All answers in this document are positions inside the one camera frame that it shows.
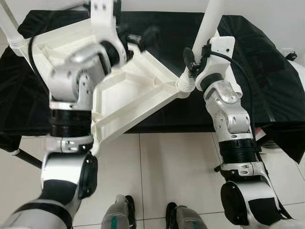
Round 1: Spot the grey robot right leg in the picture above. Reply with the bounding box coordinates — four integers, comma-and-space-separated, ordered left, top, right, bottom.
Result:
166, 203, 208, 229

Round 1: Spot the white round appliance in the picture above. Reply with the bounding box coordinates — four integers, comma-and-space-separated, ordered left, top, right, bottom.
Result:
291, 60, 305, 96

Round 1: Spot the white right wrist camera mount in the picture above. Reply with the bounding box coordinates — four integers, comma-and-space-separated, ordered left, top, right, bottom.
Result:
195, 36, 235, 91

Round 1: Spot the white plastic table top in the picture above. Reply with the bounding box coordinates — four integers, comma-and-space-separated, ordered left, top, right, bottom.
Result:
10, 21, 196, 156

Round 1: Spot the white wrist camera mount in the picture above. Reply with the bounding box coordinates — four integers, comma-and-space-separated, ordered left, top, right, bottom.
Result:
90, 0, 129, 67
195, 36, 235, 91

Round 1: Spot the black tablecloth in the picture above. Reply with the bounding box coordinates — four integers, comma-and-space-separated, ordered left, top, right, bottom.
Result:
0, 10, 305, 163

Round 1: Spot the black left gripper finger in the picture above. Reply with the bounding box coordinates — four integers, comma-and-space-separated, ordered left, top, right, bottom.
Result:
140, 26, 161, 49

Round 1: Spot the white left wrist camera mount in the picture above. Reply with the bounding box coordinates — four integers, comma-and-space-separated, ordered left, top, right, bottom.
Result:
90, 0, 129, 67

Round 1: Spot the white plastic table leg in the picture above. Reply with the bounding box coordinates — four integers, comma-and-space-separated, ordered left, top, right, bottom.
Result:
179, 0, 227, 91
0, 10, 24, 48

